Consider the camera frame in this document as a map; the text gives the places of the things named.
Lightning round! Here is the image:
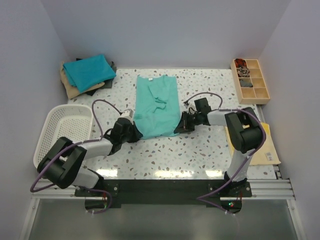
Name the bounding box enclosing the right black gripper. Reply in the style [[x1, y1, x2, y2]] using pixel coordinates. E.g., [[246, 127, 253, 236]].
[[174, 111, 201, 134]]

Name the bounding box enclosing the mint green t shirt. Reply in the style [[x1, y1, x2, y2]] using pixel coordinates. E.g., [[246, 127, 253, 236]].
[[133, 75, 181, 140]]

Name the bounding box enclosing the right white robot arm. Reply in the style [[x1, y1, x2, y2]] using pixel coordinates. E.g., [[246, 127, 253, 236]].
[[174, 97, 267, 197]]

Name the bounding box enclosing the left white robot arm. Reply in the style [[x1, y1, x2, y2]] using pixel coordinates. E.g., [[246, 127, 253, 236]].
[[37, 117, 143, 196]]

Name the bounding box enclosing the white plastic laundry basket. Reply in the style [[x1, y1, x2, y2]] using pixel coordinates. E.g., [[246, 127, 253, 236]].
[[33, 104, 94, 167]]

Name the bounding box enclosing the folded tan t shirt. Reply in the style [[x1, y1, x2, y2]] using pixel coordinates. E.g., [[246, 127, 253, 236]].
[[59, 61, 105, 100]]

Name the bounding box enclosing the dark grey rolled cloth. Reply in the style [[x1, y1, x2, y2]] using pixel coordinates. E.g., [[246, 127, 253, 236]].
[[239, 78, 253, 88]]

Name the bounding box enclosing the folded teal t shirt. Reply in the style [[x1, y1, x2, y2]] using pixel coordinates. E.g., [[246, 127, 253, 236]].
[[62, 54, 116, 93]]

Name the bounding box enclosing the wooden compartment box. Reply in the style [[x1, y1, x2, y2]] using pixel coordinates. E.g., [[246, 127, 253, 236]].
[[230, 58, 271, 105]]

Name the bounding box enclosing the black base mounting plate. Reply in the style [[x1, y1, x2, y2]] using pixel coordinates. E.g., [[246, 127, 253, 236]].
[[74, 179, 253, 213]]

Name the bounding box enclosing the grey patterned rolled cloth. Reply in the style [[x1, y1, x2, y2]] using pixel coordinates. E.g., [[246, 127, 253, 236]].
[[236, 67, 250, 78]]

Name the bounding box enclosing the red black patterned cloth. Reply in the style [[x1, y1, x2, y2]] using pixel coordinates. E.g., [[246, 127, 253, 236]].
[[234, 58, 248, 68]]

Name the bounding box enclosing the yellow chick towel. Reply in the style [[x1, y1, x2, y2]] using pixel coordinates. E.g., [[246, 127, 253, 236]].
[[224, 121, 281, 166]]

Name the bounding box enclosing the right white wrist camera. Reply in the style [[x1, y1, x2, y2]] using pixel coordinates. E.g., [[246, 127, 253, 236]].
[[183, 101, 198, 115]]

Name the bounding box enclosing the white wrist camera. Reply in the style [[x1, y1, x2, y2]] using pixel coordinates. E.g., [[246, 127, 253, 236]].
[[183, 101, 198, 115], [120, 109, 134, 120]]

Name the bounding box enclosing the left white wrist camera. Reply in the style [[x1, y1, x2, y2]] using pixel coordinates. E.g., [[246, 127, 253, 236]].
[[120, 109, 134, 120]]

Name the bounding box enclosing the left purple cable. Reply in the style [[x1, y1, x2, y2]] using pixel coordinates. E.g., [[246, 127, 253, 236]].
[[29, 99, 126, 215]]

